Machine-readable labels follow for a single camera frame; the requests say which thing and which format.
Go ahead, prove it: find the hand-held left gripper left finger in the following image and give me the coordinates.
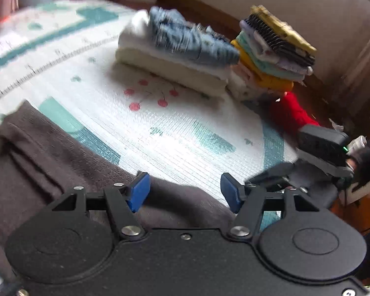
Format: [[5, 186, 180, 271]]
[[52, 171, 151, 241]]

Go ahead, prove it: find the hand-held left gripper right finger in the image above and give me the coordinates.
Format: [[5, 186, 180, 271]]
[[220, 173, 322, 241]]

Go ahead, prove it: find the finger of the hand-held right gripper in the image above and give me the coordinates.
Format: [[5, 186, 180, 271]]
[[245, 161, 297, 187], [267, 177, 309, 193]]

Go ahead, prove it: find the grey knit cardigan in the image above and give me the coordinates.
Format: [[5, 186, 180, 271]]
[[0, 100, 244, 253]]

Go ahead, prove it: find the stack of folded clothes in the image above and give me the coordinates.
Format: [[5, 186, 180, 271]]
[[226, 4, 317, 102]]

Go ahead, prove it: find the red cloth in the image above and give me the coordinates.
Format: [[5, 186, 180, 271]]
[[270, 91, 319, 139]]

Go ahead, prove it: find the white plastic box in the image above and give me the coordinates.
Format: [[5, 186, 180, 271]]
[[339, 177, 370, 205]]

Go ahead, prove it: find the printed play mat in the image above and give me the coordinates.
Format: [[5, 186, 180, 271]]
[[0, 0, 299, 232]]

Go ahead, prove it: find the folded cream garment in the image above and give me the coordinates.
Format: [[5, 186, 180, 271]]
[[115, 48, 229, 99]]

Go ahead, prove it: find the folded blue denim garment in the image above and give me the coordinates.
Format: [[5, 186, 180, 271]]
[[148, 6, 241, 67]]

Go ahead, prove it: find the folded white garment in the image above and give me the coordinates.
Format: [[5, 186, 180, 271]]
[[119, 9, 233, 81]]

